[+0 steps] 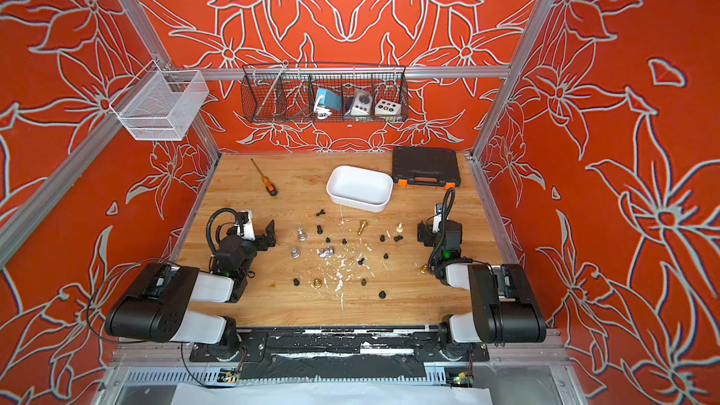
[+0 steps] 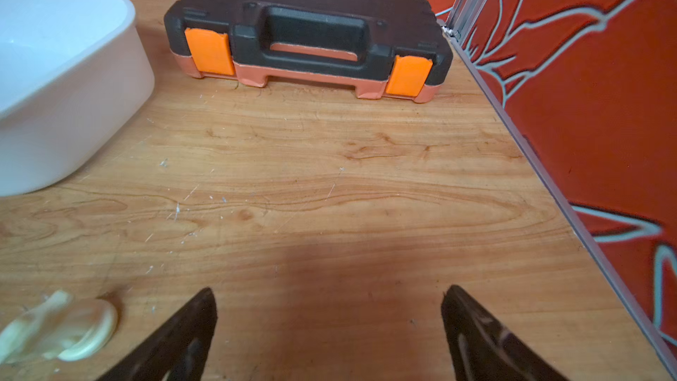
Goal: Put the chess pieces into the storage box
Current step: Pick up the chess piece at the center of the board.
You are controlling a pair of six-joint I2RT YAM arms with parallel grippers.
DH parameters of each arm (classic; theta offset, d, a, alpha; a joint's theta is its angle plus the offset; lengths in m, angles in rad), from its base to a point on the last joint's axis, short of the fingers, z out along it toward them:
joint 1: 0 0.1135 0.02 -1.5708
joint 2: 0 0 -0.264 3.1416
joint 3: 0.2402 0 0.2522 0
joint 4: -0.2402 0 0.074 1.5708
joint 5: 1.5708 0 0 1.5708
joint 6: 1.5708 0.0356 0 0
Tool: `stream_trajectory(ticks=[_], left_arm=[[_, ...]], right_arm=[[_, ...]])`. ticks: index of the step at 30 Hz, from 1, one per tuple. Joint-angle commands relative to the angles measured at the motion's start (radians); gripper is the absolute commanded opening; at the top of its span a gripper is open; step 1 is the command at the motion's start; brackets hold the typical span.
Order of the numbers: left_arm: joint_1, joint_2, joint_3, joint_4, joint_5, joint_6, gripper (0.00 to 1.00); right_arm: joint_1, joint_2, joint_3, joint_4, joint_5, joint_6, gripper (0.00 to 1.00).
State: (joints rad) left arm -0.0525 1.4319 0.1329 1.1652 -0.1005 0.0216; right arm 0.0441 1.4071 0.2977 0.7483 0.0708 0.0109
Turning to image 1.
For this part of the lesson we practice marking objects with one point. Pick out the white rectangular storage box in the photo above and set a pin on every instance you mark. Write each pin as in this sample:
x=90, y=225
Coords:
x=360, y=188

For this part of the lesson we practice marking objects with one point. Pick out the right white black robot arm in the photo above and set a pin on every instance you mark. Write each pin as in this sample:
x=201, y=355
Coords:
x=503, y=306

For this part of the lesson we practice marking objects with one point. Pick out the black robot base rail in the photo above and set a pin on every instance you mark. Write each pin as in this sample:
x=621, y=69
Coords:
x=344, y=353

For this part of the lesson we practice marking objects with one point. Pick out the orange handled screwdriver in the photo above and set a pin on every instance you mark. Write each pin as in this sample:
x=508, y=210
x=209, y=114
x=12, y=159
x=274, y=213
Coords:
x=269, y=186

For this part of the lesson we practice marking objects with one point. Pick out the silver chess knight lying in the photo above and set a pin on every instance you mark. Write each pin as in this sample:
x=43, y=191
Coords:
x=326, y=252

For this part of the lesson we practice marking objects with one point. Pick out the black wire wall basket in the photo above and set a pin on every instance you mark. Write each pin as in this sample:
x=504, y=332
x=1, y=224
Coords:
x=306, y=93

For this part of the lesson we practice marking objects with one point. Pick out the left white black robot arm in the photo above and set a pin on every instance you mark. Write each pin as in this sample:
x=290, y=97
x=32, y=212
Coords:
x=155, y=307

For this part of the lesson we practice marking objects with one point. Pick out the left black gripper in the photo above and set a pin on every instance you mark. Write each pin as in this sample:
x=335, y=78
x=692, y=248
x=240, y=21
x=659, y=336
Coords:
x=262, y=234

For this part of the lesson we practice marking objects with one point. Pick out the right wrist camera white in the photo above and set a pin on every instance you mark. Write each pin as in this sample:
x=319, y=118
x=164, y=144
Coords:
x=437, y=218

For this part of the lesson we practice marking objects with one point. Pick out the gold chess bishop lying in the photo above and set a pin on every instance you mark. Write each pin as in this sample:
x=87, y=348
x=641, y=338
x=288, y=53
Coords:
x=363, y=224

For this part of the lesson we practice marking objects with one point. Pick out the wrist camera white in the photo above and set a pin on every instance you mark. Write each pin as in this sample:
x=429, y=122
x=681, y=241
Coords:
x=245, y=225
x=437, y=218

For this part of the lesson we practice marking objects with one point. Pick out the black orange tool case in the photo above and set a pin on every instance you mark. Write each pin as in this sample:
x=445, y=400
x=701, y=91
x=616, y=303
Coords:
x=424, y=166

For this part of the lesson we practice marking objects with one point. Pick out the teal white device in basket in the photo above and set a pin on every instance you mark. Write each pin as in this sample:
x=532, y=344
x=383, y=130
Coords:
x=327, y=103

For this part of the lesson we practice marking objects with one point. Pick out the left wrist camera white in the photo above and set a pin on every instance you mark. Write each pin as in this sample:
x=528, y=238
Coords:
x=245, y=225

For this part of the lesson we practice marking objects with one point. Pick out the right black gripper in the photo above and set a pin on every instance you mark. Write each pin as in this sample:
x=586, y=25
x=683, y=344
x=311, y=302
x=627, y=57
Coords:
x=426, y=232

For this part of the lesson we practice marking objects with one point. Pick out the white dotted cube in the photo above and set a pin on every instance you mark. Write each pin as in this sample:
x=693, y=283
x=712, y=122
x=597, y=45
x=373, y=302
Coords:
x=387, y=109

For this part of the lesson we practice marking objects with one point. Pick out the clear plastic wall bin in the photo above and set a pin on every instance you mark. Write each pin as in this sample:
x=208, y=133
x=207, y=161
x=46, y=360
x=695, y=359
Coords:
x=161, y=108

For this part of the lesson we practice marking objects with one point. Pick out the white round-button device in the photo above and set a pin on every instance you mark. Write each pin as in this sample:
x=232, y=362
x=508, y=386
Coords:
x=361, y=104

